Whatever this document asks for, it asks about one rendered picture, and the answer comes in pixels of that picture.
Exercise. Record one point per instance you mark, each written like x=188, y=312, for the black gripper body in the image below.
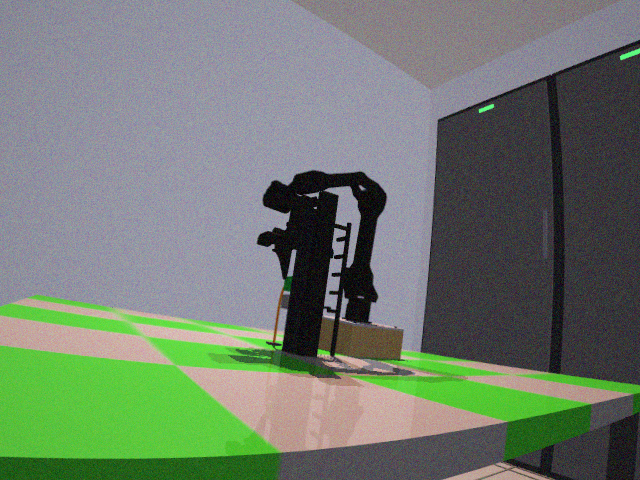
x=268, y=238

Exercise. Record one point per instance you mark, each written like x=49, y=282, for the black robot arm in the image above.
x=371, y=201

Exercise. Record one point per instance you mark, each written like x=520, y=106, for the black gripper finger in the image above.
x=284, y=256

